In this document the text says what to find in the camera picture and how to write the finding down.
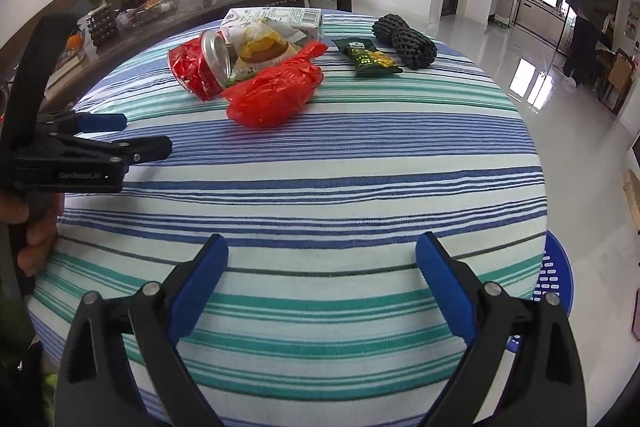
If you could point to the red plastic bag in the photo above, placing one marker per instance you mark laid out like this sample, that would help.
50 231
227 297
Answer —
272 92

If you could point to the blue plastic basket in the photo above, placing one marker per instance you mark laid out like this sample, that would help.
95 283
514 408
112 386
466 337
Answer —
552 272

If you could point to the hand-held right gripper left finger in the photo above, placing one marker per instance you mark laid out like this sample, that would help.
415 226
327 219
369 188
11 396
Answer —
200 287

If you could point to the blue green striped tablecloth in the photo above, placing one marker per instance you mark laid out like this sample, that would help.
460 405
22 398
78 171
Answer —
325 187

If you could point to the clear snack tray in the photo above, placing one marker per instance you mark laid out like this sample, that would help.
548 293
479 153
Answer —
152 4

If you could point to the green snack packet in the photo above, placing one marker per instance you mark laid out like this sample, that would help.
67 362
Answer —
367 57

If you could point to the orange fruit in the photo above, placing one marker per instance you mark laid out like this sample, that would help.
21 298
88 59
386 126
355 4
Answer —
74 41

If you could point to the tan wooden chair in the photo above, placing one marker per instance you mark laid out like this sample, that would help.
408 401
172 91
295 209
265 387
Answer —
617 77

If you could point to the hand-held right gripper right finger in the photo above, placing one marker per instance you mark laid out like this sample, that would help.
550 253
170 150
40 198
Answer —
445 287

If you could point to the white milk carton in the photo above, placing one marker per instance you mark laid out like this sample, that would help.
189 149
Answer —
285 16

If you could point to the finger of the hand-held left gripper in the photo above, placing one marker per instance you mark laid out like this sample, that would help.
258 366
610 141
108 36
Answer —
150 148
102 122

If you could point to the person's left hand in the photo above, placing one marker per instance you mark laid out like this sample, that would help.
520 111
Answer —
42 242

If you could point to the crushed red drink can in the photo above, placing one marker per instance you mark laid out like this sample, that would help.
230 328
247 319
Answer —
192 67

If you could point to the black beaded holder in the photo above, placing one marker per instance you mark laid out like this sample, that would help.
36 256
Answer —
102 27

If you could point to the beige pastry snack packet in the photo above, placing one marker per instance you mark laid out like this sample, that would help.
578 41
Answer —
260 49

